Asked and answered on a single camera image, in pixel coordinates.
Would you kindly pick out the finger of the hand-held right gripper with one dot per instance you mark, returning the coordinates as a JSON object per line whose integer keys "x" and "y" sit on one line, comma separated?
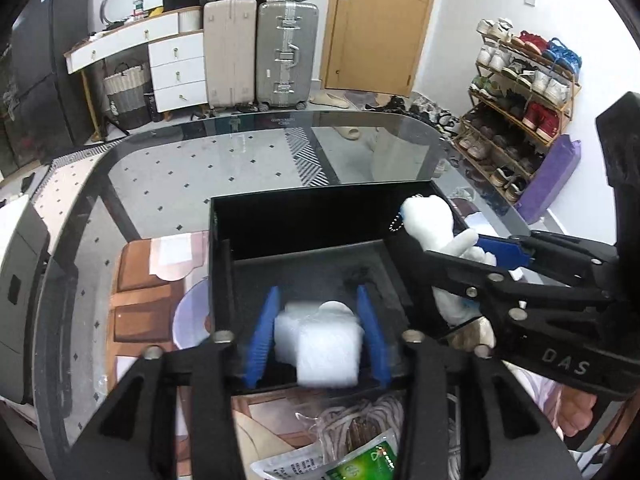
{"x": 500, "y": 252}
{"x": 465, "y": 282}

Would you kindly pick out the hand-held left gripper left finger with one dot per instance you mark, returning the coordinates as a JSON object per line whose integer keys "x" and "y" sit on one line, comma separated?
{"x": 265, "y": 335}

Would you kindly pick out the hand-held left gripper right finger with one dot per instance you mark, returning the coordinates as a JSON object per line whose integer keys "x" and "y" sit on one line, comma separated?
{"x": 372, "y": 330}

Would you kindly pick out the white foam padding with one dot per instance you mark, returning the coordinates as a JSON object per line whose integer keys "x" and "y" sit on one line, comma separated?
{"x": 325, "y": 350}

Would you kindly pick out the white plush bear toy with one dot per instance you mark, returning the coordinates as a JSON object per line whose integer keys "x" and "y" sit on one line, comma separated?
{"x": 430, "y": 215}

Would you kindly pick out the black storage box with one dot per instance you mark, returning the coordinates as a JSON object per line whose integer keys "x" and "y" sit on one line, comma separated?
{"x": 300, "y": 225}

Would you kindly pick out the green snack packet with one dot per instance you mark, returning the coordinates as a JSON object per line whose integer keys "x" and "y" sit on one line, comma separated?
{"x": 360, "y": 465}

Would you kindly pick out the person's right hand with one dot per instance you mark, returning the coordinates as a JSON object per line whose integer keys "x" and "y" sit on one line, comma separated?
{"x": 577, "y": 412}

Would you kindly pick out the beige plush toy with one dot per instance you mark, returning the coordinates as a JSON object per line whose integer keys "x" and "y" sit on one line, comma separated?
{"x": 475, "y": 332}

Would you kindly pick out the purple bag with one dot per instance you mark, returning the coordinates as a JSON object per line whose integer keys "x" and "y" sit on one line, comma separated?
{"x": 550, "y": 180}

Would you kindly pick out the printed cartoon table mat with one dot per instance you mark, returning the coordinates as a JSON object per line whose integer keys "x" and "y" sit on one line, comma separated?
{"x": 145, "y": 270}

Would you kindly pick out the wooden shoe rack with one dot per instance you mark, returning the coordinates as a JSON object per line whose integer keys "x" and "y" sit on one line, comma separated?
{"x": 520, "y": 110}

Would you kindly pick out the pile of loose shoes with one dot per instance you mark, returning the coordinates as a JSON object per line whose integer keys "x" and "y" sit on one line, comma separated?
{"x": 415, "y": 112}

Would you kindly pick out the shoe rack with shoes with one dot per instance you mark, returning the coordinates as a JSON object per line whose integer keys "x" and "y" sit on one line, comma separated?
{"x": 540, "y": 80}

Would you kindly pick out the black white striped rug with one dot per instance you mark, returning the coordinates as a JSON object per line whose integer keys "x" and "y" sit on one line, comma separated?
{"x": 310, "y": 160}

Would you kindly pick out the beige slipper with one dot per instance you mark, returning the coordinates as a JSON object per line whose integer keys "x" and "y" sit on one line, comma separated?
{"x": 347, "y": 132}
{"x": 330, "y": 100}

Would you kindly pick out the wooden door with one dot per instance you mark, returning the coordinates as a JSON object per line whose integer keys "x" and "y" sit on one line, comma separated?
{"x": 380, "y": 30}

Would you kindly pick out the woven basket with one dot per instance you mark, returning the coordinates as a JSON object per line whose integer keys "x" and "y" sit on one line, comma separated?
{"x": 125, "y": 95}

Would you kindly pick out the silver suitcase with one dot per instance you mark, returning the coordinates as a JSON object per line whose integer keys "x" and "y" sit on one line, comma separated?
{"x": 287, "y": 55}

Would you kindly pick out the beige suitcase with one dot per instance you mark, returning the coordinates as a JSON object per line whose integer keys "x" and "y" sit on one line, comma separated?
{"x": 230, "y": 50}

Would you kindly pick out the white desk with drawers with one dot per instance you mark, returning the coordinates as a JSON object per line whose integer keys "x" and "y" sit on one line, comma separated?
{"x": 175, "y": 55}

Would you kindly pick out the white ribbed bin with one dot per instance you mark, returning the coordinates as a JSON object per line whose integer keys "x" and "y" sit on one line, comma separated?
{"x": 190, "y": 20}

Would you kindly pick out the black fridge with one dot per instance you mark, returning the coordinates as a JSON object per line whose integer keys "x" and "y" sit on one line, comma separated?
{"x": 45, "y": 60}

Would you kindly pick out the clear water bottle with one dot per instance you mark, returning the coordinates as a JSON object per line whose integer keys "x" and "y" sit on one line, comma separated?
{"x": 138, "y": 6}

